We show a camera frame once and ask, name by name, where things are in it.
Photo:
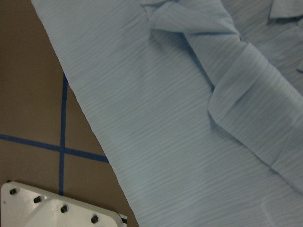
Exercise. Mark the light blue button shirt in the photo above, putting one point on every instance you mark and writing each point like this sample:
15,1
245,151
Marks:
197,104

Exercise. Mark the white camera mast base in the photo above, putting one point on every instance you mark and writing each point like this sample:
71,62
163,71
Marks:
27,206

